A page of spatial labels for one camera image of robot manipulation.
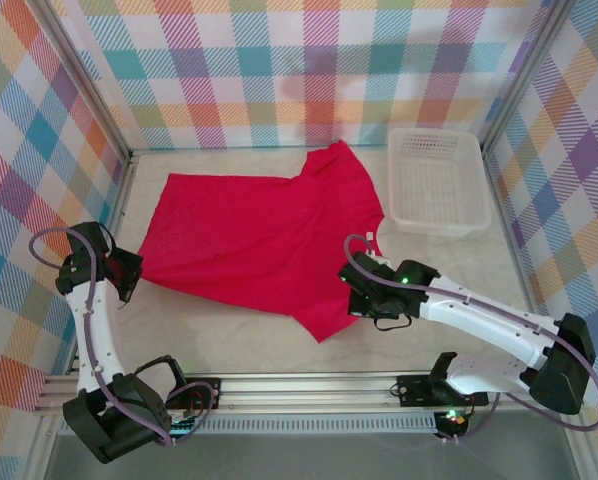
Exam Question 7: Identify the red t-shirt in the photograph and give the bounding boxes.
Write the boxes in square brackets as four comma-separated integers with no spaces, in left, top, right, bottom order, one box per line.
[137,139,386,344]

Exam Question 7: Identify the white perforated plastic basket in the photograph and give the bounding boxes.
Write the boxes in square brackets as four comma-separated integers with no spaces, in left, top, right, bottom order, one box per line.
[387,127,494,240]

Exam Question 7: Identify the orange circuit board with LED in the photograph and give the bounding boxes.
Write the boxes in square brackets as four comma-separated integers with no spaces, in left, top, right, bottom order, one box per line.
[434,408,473,440]

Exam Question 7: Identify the cream table cover sheet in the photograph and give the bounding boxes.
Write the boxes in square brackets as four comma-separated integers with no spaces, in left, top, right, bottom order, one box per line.
[86,147,550,376]

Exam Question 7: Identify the green circuit board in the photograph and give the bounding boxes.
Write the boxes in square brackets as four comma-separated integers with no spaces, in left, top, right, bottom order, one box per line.
[166,408,204,437]

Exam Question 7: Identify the aluminium frame side rail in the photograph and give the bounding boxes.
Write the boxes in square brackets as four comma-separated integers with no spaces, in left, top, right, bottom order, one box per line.
[66,149,141,376]
[480,144,555,374]

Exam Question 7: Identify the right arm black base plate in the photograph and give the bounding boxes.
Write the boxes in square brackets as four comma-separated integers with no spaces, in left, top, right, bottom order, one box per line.
[397,373,489,407]

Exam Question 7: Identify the aluminium slotted base rail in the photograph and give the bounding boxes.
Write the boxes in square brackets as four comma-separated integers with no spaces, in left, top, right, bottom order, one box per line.
[32,368,588,415]

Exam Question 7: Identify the grey slotted cable duct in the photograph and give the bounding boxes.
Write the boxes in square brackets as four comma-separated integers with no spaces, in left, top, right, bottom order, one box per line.
[58,417,439,435]

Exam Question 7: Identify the aluminium frame post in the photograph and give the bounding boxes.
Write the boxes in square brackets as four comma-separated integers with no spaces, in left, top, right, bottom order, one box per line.
[480,0,575,156]
[38,0,133,159]

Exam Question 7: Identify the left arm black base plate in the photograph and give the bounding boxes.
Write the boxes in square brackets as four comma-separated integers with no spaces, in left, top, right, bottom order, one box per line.
[176,377,224,411]

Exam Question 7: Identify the aluminium frame leg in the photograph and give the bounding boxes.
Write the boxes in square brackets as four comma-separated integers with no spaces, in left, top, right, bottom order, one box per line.
[561,407,598,480]
[26,413,63,480]

